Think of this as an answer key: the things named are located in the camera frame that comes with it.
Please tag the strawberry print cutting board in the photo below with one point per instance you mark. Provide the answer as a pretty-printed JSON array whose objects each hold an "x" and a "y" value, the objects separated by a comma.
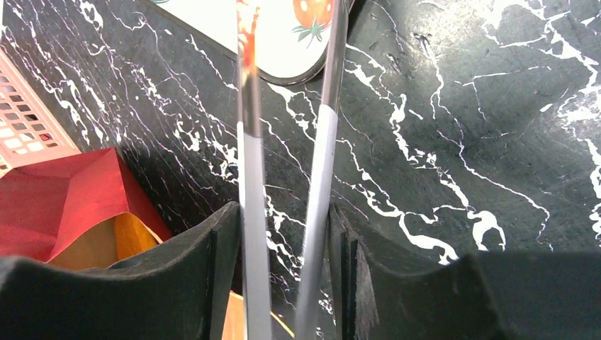
[{"x": 295, "y": 40}]

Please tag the red brown paper bag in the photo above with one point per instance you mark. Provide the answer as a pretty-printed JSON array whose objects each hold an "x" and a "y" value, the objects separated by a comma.
[{"x": 86, "y": 211}]

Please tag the pink plastic file organizer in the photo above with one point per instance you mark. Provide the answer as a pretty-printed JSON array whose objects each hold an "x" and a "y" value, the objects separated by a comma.
[{"x": 29, "y": 131}]

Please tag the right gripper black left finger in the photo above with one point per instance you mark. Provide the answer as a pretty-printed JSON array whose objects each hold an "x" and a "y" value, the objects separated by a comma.
[{"x": 176, "y": 290}]

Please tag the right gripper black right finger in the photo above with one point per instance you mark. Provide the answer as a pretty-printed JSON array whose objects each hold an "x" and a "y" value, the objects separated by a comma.
[{"x": 381, "y": 290}]

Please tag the metal food tongs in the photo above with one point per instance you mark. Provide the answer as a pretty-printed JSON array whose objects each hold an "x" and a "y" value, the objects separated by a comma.
[{"x": 286, "y": 138}]

